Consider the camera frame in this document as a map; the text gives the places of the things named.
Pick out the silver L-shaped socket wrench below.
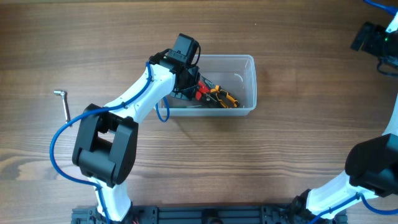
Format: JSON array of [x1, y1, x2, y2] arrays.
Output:
[[53, 90, 71, 123]]

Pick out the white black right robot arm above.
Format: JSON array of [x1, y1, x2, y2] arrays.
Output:
[[287, 22, 397, 223]]

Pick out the clear plastic container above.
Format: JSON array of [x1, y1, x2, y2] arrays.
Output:
[[159, 54, 257, 117]]

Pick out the green handled screwdriver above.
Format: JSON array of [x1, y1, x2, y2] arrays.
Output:
[[174, 105, 202, 109]]

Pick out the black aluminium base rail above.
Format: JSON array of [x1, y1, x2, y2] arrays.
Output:
[[71, 203, 348, 224]]

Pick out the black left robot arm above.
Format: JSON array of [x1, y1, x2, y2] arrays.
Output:
[[72, 34, 201, 223]]

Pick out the orange black long-nose pliers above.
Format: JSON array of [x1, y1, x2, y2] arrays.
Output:
[[201, 77, 240, 108]]

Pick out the red handled wire stripper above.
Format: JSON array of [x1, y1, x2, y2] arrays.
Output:
[[195, 81, 218, 108]]

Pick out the blue camera cable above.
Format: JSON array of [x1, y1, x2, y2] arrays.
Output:
[[307, 0, 398, 224], [49, 61, 170, 224]]

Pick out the blue right camera cable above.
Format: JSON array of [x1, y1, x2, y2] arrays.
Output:
[[307, 0, 398, 224]]

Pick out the blue left camera cable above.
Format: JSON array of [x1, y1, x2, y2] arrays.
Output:
[[49, 61, 170, 224]]

